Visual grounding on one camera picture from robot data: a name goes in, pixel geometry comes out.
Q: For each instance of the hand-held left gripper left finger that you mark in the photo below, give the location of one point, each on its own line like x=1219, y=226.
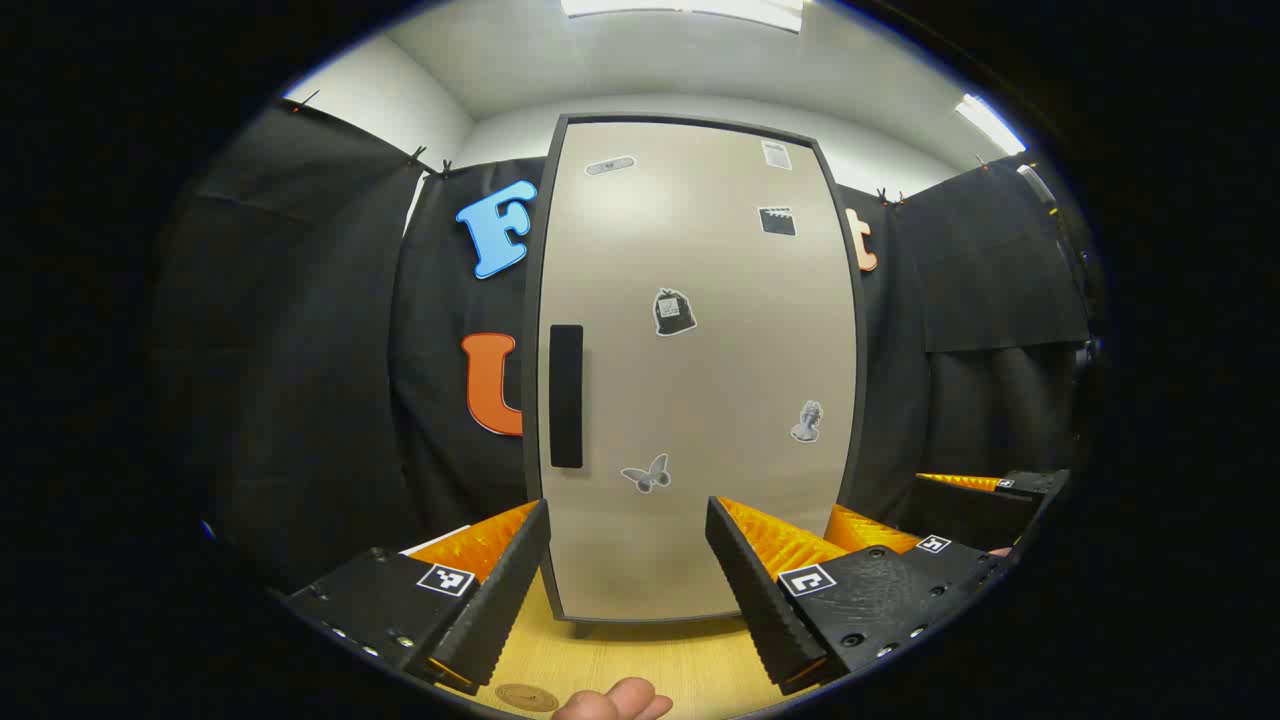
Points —
x=500, y=600

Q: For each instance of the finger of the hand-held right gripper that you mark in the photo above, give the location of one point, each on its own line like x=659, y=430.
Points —
x=870, y=528
x=975, y=510

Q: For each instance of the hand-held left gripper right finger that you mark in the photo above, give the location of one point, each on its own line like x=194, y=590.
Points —
x=760, y=600

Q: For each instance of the round brown coaster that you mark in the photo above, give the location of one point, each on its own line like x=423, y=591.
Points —
x=527, y=698

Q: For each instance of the beige cabinet door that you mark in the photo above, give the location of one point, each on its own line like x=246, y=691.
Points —
x=700, y=380

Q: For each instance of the dark grey cabinet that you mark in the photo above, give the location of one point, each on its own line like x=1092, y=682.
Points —
x=531, y=300

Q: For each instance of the black backdrop cloth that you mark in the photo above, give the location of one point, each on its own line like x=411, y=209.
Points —
x=300, y=350

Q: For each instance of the small ceiling light panel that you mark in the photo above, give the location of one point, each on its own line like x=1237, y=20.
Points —
x=990, y=123

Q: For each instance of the long ceiling light panel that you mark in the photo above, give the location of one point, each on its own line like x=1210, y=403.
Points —
x=700, y=8

